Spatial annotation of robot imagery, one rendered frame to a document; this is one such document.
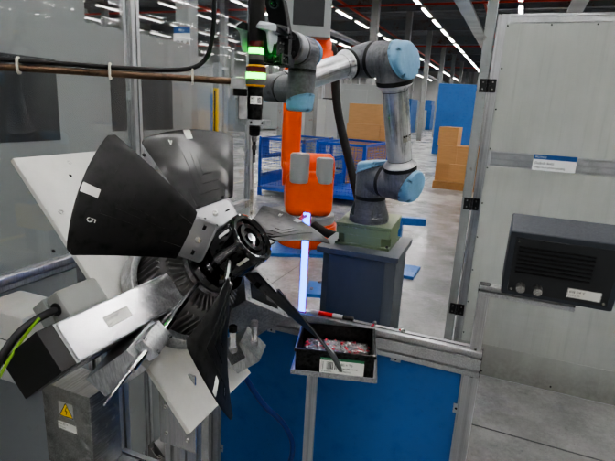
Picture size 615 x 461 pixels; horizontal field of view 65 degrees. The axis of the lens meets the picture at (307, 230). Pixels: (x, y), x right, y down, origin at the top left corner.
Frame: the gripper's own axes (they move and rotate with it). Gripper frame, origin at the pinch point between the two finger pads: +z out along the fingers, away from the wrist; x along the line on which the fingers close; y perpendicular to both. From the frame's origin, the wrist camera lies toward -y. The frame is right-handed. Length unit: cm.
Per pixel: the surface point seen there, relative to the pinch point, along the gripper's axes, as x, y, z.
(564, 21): -71, -29, -182
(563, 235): -69, 43, -32
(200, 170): 12.6, 32.1, -0.5
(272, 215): 4, 46, -23
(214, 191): 7.7, 36.3, 1.3
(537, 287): -66, 58, -33
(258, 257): -8.4, 47.2, 9.6
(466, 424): -54, 104, -37
